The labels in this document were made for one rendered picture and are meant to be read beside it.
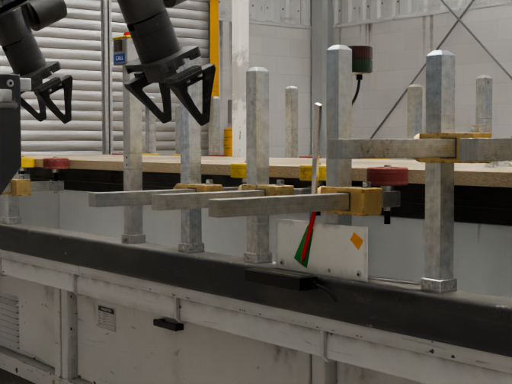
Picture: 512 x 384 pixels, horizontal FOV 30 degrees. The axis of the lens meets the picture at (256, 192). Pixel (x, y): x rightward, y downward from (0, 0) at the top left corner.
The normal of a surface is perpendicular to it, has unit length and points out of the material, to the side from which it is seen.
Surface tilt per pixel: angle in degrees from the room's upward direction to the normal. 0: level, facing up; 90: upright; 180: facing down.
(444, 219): 90
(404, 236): 90
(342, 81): 90
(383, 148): 90
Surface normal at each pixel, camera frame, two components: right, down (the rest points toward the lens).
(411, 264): -0.79, 0.04
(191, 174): 0.62, 0.04
